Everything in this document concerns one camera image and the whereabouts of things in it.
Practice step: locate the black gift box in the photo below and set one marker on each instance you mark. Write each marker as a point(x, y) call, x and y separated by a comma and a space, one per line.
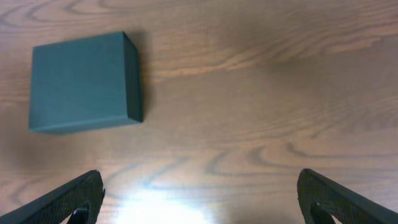
point(85, 84)

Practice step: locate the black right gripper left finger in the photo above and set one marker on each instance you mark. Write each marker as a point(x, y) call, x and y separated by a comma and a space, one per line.
point(78, 201)

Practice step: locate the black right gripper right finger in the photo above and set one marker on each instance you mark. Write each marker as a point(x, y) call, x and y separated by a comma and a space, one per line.
point(322, 200)

